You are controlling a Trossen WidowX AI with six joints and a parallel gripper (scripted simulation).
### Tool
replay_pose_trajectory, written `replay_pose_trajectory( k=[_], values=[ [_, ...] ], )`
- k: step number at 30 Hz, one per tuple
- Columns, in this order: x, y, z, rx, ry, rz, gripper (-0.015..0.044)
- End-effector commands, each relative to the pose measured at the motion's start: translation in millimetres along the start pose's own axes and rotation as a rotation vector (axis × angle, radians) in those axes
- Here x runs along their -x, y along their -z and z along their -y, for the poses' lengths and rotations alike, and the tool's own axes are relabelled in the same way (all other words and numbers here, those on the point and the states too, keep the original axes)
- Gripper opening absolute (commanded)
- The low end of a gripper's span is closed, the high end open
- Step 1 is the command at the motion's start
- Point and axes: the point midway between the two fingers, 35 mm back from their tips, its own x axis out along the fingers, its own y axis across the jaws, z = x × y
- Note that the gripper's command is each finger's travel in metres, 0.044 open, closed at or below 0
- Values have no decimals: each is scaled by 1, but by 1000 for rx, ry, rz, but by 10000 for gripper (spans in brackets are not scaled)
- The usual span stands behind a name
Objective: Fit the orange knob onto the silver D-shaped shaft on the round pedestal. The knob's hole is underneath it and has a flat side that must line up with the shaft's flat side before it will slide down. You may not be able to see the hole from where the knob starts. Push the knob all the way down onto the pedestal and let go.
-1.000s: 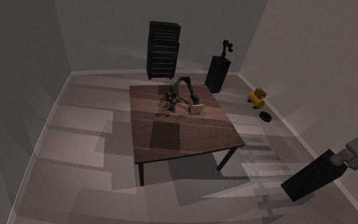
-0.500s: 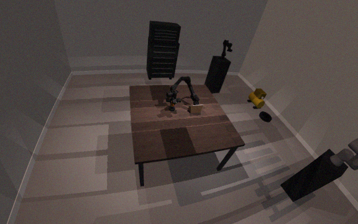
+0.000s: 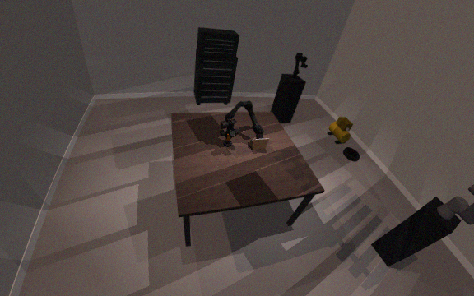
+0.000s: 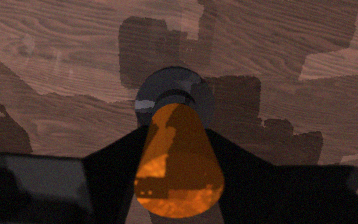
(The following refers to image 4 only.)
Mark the dark grey round pedestal with silver d-shaped shaft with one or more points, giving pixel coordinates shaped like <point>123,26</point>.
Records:
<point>174,84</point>

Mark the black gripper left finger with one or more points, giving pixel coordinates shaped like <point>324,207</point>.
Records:
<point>101,183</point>

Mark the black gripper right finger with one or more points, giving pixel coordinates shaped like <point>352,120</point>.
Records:
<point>256,191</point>

